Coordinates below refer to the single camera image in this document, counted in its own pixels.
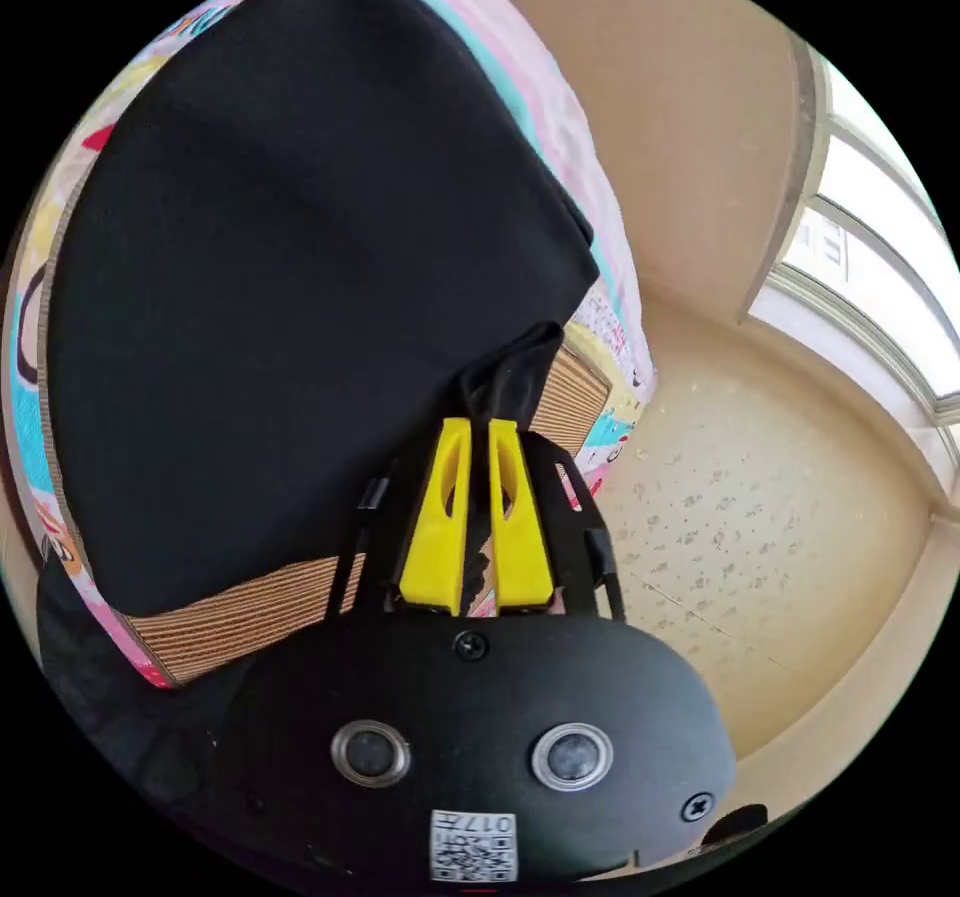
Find window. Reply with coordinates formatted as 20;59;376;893
740;49;960;482

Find black long sleeve shirt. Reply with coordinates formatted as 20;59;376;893
46;0;602;618

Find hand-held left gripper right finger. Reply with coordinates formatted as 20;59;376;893
488;419;556;609

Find corrugated cardboard board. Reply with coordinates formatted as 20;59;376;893
41;184;613;689

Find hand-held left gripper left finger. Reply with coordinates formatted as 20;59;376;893
398;416;475;610

